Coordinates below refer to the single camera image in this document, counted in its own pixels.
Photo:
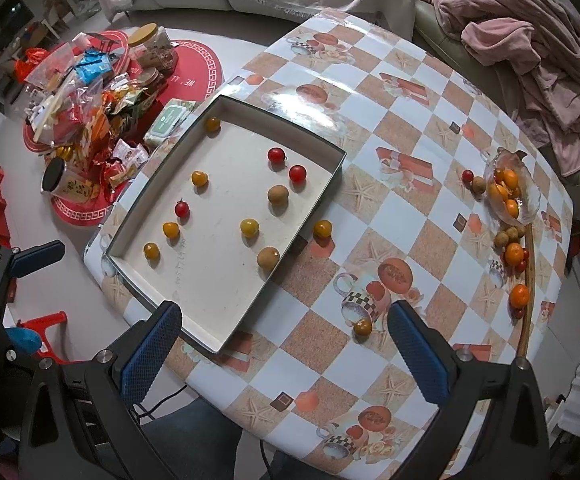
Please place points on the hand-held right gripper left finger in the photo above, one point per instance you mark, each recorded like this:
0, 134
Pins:
152, 355

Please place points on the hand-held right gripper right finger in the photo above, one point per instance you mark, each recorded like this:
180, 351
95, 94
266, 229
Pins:
417, 355

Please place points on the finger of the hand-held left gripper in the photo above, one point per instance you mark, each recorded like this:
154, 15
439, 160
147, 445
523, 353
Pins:
37, 257

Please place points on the yellow cherry tomato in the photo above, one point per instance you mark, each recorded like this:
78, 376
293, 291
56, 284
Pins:
199, 178
249, 227
362, 327
322, 228
150, 250
170, 230
212, 124

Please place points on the white tray with dark rim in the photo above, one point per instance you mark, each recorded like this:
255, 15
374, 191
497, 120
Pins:
219, 200

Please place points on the brown longan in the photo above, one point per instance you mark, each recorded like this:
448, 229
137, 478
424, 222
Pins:
501, 239
512, 234
278, 194
479, 185
268, 257

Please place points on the gold tin can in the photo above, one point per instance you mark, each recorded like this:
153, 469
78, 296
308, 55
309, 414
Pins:
72, 185

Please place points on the person's left leg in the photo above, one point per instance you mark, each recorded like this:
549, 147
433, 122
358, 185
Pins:
194, 440

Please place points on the person's leg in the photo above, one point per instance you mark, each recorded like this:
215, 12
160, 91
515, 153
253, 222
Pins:
300, 467
194, 440

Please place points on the small orange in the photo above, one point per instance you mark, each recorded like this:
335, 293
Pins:
519, 296
510, 177
514, 254
512, 207
497, 192

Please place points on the wooden tray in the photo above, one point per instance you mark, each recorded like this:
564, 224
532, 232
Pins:
532, 280

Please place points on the pile of snack packets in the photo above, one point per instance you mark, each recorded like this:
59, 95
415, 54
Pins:
89, 110

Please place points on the person's right leg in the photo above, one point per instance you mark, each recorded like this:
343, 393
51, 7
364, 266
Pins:
300, 467

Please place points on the green wet wipes pack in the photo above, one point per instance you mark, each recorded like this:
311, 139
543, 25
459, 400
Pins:
169, 120

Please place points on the clear glass bowl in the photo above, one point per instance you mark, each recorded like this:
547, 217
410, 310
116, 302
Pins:
530, 200

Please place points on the small glass jar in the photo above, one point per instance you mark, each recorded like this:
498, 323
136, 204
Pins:
147, 80

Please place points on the black television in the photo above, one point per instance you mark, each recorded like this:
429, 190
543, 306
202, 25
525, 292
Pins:
4, 22

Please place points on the glass jar with yellow lid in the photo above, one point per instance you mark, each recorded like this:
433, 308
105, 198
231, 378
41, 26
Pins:
154, 50

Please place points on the red round mat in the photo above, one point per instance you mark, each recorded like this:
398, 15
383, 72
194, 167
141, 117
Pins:
194, 65

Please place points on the beige leather armchair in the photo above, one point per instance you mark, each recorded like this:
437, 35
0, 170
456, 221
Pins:
445, 45

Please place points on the pink blanket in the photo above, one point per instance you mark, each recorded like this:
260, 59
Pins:
520, 25

